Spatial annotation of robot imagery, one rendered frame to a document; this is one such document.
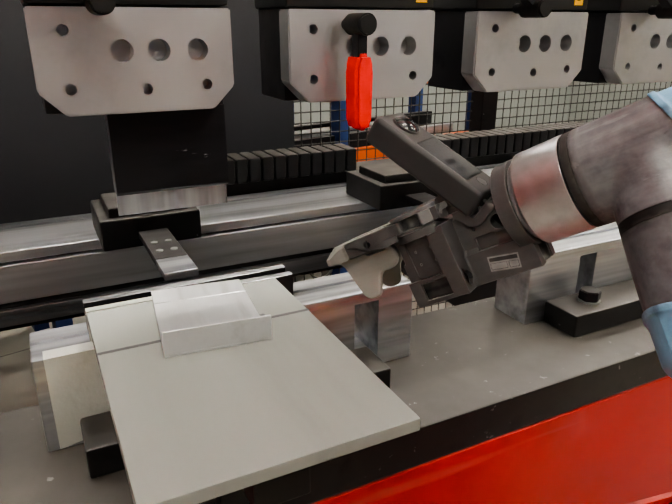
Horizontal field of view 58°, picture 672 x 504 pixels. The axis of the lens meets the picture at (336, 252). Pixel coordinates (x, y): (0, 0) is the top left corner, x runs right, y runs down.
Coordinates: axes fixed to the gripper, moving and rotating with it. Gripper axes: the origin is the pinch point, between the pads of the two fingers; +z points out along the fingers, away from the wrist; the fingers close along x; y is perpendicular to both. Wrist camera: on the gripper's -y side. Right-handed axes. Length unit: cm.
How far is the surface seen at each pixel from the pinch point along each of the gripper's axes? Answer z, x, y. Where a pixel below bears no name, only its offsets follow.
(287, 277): 5.5, -2.2, 0.4
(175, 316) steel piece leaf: 6.9, -15.5, -1.1
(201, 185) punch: 4.2, -8.8, -10.9
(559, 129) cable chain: -1, 83, -1
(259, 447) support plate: -8.0, -24.7, 7.8
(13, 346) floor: 226, 64, -12
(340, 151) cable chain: 21.3, 39.3, -13.4
